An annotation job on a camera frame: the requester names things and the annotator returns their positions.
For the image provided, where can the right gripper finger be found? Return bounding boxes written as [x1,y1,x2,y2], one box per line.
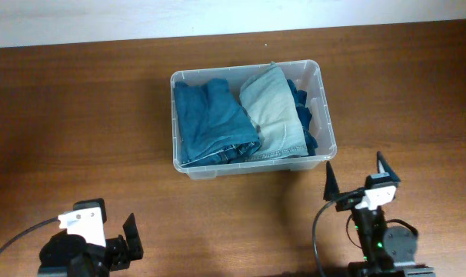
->
[323,162,340,201]
[376,151,401,182]

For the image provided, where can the navy blue garment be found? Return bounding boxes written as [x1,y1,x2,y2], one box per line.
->
[287,79,318,156]

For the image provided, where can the light blue jeans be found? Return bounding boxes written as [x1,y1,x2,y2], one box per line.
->
[239,62,308,162]

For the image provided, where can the dark blue jeans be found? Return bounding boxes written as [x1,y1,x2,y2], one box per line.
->
[174,78,261,167]

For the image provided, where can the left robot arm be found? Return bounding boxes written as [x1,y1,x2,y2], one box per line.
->
[37,198,144,277]

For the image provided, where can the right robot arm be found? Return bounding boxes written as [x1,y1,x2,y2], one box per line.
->
[312,152,436,277]

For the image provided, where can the clear plastic storage bin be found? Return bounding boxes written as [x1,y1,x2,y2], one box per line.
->
[170,59,337,180]

